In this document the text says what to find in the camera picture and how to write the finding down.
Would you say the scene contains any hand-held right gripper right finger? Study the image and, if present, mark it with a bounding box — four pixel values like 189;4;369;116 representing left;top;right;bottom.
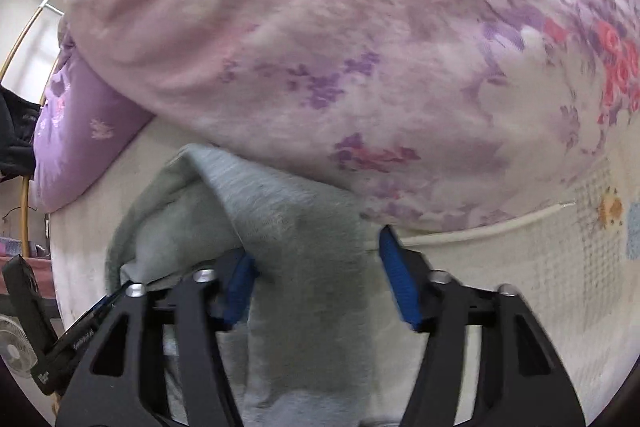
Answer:
378;224;587;427

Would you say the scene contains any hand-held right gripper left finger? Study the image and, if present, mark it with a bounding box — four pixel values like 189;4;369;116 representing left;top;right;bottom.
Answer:
54;249;258;427

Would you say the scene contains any grey sweatshirt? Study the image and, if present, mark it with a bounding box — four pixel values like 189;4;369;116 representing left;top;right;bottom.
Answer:
104;143;436;427

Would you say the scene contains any white electric fan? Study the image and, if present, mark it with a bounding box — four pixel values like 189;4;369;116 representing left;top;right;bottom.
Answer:
0;314;41;378

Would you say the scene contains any yellow hoop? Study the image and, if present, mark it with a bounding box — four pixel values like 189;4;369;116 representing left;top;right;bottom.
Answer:
0;0;63;258

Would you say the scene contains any black cloth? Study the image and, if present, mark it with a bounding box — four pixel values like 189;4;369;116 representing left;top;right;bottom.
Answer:
0;84;43;182

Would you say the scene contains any purple quilt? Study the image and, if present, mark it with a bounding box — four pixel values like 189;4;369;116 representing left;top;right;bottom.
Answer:
32;22;153;214

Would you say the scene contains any pink floral quilt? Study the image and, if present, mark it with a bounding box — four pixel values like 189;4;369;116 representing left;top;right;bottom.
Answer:
57;0;640;233

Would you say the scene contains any white cable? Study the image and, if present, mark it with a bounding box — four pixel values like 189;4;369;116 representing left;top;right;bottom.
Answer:
367;201;576;252

